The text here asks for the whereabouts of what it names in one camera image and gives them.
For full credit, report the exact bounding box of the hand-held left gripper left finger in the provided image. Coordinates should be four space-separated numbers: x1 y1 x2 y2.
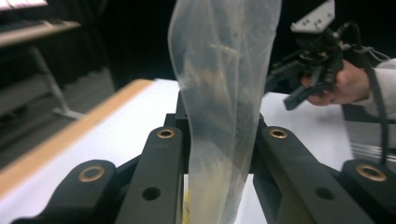
164 91 192 175

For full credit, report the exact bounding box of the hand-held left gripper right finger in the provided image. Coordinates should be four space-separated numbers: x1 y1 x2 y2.
248 113 267 175

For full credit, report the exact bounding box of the clear bag of dried seaweed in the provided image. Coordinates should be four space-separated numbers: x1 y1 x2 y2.
167 0 283 224

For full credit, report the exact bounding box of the yellow green seasoning pouch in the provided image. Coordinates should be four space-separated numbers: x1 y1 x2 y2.
182 188 191 224

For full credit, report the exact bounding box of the wooden desk with metal legs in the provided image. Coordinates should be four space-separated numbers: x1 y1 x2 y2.
0 20 86 121

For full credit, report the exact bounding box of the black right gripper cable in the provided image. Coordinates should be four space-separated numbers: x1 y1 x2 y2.
334 21 391 166

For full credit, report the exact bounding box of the aluminium frame rail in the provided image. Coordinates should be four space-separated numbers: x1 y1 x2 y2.
349 141 396 161

